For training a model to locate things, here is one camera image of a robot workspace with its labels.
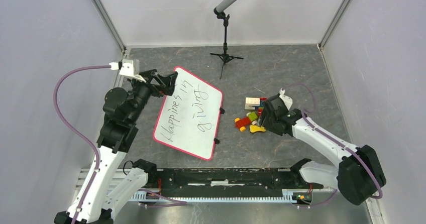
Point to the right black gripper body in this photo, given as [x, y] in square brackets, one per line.
[269, 122]

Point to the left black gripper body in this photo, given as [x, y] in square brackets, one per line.
[141, 92]

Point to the yellow bone shaped eraser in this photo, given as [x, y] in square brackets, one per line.
[256, 129]

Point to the pink framed whiteboard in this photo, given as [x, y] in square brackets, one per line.
[189, 119]

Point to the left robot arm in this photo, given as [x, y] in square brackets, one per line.
[122, 108]

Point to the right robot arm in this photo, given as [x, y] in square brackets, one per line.
[354, 171]

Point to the blue toy brick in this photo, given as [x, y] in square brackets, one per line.
[260, 109]

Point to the cream toy brick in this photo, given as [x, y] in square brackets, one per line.
[252, 103]

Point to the red toy car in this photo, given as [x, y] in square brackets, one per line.
[249, 119]

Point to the black microphone tripod stand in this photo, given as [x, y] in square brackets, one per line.
[225, 57]

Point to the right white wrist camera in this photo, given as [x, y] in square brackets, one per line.
[288, 101]

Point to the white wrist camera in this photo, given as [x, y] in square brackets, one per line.
[129, 68]
[288, 101]

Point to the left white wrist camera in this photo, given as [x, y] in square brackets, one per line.
[129, 68]

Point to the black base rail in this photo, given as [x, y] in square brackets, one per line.
[227, 182]

